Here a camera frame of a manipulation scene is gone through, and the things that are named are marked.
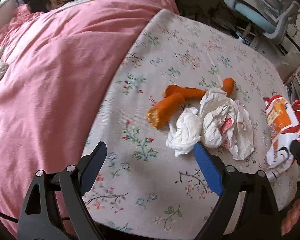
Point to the red white snack bag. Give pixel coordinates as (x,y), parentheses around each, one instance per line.
(283,120)

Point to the white paper wrapper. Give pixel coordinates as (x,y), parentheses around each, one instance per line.
(226,123)

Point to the pink duvet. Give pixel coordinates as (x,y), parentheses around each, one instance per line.
(60,64)

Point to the white tissue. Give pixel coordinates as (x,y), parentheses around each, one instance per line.
(185,132)

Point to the floral white bed sheet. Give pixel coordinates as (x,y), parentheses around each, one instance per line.
(146,187)

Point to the blue grey desk chair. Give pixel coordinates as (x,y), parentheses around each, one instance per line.
(272,16)

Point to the orange peel large piece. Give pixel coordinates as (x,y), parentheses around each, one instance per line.
(173,97)

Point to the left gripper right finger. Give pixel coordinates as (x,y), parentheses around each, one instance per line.
(259,217)

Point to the orange peel small piece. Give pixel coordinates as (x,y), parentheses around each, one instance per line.
(228,86)

